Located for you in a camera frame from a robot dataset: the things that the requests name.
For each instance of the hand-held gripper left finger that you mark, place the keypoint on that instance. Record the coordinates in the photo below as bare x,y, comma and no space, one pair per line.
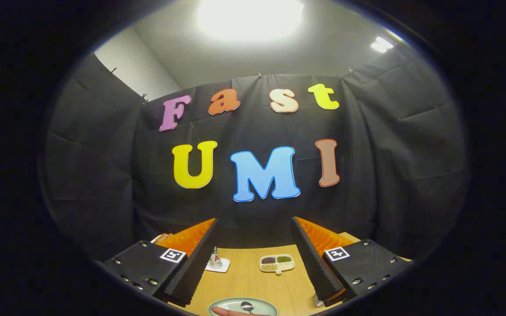
196,263

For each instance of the pale green round plate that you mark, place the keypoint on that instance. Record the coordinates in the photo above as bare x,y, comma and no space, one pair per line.
262,307

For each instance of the small plastic drink bottle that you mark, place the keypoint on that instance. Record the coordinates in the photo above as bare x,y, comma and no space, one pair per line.
215,260

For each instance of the white square coaster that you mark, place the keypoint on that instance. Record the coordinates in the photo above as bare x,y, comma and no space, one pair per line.
224,266

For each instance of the large bright ceiling light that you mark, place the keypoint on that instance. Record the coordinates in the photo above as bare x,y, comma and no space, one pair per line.
251,17

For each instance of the small rectangular ceiling light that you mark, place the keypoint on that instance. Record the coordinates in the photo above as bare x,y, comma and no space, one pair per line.
381,44

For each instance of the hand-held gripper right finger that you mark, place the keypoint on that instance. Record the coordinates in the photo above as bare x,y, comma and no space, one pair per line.
314,263

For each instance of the white divided tray of beans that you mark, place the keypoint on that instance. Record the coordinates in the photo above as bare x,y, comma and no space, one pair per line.
277,263

